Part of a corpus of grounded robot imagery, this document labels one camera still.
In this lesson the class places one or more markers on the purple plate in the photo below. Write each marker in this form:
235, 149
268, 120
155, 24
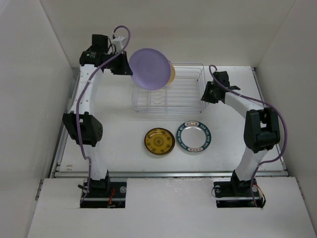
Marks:
151, 69

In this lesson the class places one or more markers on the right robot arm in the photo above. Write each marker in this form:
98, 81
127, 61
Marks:
263, 125

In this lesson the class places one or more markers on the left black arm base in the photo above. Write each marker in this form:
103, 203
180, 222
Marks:
112, 196

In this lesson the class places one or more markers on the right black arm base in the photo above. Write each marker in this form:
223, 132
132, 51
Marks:
236, 194

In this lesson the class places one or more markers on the tan plate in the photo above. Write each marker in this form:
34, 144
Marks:
172, 76

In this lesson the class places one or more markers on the white blue rimmed plate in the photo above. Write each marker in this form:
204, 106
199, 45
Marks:
193, 136

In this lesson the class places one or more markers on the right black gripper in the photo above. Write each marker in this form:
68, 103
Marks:
205, 96

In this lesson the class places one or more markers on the white wire dish rack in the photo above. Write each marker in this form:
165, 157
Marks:
183, 95

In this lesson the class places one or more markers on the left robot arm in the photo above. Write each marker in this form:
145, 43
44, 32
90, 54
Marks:
80, 122

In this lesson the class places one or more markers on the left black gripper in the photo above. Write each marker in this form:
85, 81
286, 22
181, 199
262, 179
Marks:
124, 68

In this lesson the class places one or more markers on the metal table edge rail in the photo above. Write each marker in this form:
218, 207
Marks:
59, 174

